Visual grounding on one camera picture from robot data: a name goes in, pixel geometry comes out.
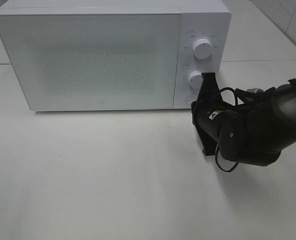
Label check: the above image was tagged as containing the white microwave door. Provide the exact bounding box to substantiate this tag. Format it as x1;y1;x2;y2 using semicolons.
0;14;181;111

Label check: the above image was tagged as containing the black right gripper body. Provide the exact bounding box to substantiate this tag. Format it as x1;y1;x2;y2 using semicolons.
191;87;227;156

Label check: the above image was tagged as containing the white microwave oven body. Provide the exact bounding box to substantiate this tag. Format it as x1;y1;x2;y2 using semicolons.
0;0;231;111

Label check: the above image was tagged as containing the white round knob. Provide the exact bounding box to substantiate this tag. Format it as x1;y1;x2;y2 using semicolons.
191;36;213;60
188;70;203;89

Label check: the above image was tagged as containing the white round door button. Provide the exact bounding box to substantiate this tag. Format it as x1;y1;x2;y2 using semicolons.
185;93;198;107

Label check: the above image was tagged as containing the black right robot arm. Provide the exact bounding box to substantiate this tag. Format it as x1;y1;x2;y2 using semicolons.
191;72;296;167

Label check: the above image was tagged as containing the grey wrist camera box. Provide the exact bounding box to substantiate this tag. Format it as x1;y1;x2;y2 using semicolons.
246;88;264;94

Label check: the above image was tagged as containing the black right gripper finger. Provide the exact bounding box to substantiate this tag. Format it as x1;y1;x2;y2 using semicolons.
201;72;219;92

